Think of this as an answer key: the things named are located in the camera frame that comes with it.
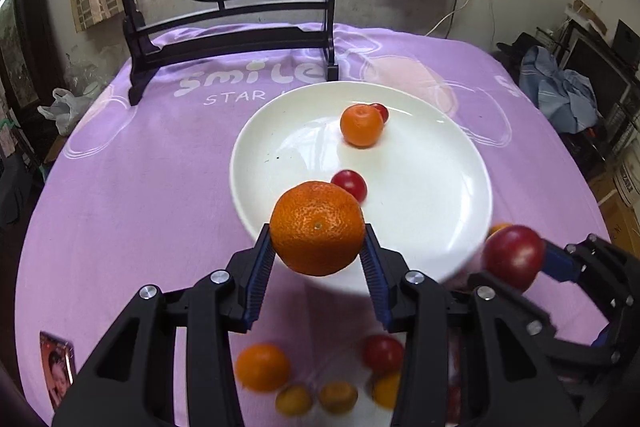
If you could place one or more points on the purple printed tablecloth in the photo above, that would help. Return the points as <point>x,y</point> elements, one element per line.
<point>150,182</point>

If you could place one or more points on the white plastic bag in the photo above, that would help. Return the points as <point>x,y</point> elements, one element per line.
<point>65,107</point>

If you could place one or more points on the yellow orange citrus fruit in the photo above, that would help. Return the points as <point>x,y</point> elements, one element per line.
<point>262,367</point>

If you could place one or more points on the large mandarin orange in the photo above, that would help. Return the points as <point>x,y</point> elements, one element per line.
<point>317,229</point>

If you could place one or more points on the dark red plum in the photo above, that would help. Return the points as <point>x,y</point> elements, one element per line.
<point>514,257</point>

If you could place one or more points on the white round plate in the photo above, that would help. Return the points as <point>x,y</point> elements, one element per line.
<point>425,187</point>

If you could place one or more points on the small yellow kumquat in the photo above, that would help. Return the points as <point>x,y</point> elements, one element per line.
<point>295,399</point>
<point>338,396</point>

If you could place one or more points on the small orange citrus fruit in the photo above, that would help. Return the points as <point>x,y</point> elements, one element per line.
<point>500,228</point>

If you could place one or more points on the dark wooden cabinet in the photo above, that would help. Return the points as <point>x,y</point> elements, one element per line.
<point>20,32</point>

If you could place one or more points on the yellow green citrus fruit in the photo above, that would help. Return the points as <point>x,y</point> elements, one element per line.
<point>386,391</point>

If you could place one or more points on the cherry tomato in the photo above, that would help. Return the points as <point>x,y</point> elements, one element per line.
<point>351,183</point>
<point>382,110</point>
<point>382,353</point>

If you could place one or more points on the black hat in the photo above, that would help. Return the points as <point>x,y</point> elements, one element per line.
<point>520,44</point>

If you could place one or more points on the black monitor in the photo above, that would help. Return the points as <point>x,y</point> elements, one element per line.
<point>600,62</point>

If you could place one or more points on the cardboard box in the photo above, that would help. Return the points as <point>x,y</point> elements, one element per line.
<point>620,207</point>

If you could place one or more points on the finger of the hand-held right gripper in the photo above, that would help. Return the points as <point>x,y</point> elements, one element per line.
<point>555,263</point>
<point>537,332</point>

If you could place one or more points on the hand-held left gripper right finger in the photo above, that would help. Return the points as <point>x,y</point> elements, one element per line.
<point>374,274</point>

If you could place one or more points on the photo card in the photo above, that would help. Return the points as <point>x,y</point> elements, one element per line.
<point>56,372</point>

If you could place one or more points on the round painted table screen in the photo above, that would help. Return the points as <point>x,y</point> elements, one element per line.
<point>145,52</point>

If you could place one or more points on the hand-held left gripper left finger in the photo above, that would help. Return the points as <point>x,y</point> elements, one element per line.
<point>257,279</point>

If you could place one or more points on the blue cloth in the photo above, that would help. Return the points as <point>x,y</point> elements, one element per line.
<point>560,82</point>

